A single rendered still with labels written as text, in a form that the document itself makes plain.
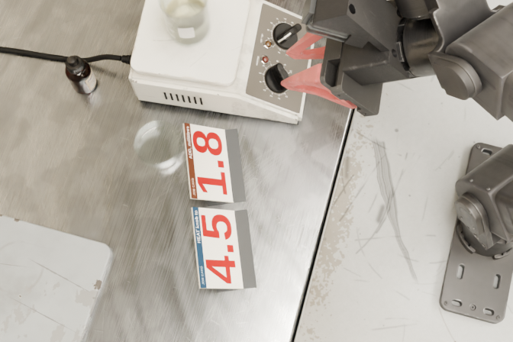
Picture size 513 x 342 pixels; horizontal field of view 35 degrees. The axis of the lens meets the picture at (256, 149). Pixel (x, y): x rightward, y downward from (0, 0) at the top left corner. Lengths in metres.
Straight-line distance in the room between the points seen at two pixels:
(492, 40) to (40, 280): 0.55
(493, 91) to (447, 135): 0.33
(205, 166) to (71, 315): 0.22
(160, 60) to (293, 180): 0.21
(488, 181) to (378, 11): 0.20
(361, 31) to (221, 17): 0.26
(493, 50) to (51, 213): 0.54
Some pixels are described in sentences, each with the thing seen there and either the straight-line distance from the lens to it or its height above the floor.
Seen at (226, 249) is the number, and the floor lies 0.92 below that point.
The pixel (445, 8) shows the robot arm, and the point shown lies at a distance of 0.70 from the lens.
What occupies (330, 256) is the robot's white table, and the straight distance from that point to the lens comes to 0.93.
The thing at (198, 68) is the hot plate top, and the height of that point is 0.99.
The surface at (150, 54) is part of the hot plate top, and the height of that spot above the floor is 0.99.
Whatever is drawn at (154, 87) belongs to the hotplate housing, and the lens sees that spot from 0.93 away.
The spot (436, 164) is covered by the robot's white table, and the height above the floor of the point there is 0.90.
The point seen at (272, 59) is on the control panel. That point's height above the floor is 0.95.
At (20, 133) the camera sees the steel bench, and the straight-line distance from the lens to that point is 1.01.
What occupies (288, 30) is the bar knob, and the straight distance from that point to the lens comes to 0.95.
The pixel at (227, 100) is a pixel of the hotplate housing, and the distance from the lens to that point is 0.93.
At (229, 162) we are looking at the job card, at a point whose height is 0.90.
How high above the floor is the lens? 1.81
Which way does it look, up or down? 71 degrees down
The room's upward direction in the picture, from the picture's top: 4 degrees counter-clockwise
